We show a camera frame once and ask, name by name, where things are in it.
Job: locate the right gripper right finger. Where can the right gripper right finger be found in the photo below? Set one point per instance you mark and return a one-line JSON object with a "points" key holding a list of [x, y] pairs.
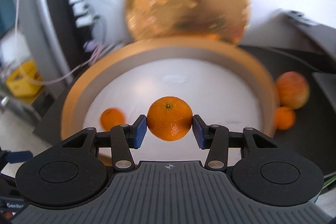
{"points": [[215, 139]]}

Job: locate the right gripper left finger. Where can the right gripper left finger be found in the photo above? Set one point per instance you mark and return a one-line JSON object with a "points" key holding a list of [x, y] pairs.
{"points": [[125, 137]]}

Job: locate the orange mandarin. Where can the orange mandarin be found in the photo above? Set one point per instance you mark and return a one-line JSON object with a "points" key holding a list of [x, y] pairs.
{"points": [[285, 118], [111, 117], [169, 118]]}

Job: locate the gold semicircular gift box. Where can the gold semicircular gift box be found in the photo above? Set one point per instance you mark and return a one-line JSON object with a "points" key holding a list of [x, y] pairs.
{"points": [[223, 84]]}

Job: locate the red yellow apple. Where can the red yellow apple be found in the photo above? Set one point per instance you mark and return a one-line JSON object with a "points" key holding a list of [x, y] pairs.
{"points": [[293, 90]]}

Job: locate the yellow box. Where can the yellow box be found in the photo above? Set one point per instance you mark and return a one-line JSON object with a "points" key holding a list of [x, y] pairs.
{"points": [[19, 82]]}

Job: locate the white charger bottom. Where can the white charger bottom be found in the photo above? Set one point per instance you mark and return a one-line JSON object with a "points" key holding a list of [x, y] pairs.
{"points": [[84, 20]]}

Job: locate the white charger middle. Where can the white charger middle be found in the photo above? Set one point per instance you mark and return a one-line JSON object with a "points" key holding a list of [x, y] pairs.
{"points": [[80, 8]]}

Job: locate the black power strip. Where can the black power strip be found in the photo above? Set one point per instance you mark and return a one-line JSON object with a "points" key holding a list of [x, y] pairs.
{"points": [[84, 39]]}

